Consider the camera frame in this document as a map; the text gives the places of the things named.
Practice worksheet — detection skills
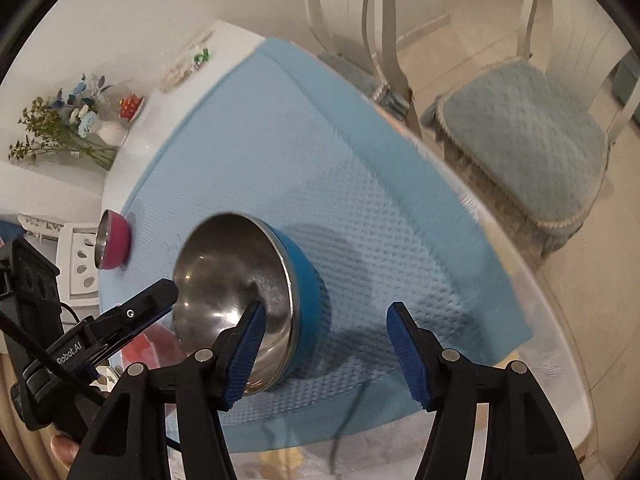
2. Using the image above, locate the light blue quilted mat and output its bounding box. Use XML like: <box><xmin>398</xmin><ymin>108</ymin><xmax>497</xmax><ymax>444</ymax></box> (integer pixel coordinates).
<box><xmin>97</xmin><ymin>36</ymin><xmax>533</xmax><ymax>453</ymax></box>

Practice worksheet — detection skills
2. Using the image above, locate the person's left hand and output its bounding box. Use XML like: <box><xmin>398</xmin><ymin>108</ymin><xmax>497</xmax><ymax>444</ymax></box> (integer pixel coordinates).
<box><xmin>50</xmin><ymin>432</ymin><xmax>81</xmax><ymax>466</ymax></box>

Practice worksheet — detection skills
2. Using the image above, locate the clear plastic bag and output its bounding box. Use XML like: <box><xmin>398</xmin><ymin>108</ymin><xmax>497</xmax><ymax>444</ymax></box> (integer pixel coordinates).
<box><xmin>159</xmin><ymin>57</ymin><xmax>196</xmax><ymax>92</ymax></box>

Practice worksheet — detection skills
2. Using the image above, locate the blue steel bowl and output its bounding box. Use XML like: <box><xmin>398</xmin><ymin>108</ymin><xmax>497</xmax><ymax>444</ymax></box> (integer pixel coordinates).
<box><xmin>171</xmin><ymin>212</ymin><xmax>326</xmax><ymax>396</ymax></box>

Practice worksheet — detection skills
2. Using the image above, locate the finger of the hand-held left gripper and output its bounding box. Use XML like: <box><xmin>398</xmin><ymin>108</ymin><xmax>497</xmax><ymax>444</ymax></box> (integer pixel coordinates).
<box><xmin>85</xmin><ymin>278</ymin><xmax>179</xmax><ymax>346</ymax></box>

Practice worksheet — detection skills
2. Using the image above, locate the magenta steel bowl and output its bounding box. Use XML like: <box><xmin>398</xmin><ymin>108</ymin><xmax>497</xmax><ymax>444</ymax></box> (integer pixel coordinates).
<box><xmin>94</xmin><ymin>210</ymin><xmax>135</xmax><ymax>271</ymax></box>

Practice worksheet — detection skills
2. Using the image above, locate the red ornament on saucer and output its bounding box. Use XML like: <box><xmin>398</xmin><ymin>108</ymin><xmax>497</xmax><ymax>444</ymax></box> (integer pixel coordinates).
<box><xmin>118</xmin><ymin>92</ymin><xmax>146</xmax><ymax>123</ymax></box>

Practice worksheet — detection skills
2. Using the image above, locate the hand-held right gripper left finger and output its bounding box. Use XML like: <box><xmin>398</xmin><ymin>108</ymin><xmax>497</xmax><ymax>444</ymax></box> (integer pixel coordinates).
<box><xmin>65</xmin><ymin>301</ymin><xmax>268</xmax><ymax>480</ymax></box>

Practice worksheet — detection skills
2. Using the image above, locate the flower bouquet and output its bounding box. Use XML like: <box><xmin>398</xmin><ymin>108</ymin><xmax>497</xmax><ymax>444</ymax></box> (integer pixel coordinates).
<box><xmin>7</xmin><ymin>72</ymin><xmax>118</xmax><ymax>171</ymax></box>

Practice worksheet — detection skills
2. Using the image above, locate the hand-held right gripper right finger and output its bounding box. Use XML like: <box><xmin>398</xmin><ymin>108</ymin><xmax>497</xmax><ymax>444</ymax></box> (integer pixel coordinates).
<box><xmin>386</xmin><ymin>301</ymin><xmax>586</xmax><ymax>480</ymax></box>

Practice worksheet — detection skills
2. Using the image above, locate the black cable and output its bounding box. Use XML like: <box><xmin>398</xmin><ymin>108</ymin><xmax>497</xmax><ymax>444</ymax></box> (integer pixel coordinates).
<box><xmin>0</xmin><ymin>305</ymin><xmax>181</xmax><ymax>453</ymax></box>

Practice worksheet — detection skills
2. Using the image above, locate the white vase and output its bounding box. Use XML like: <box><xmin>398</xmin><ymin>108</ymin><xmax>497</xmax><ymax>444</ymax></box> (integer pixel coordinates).
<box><xmin>96</xmin><ymin>119</ymin><xmax>132</xmax><ymax>148</ymax></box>

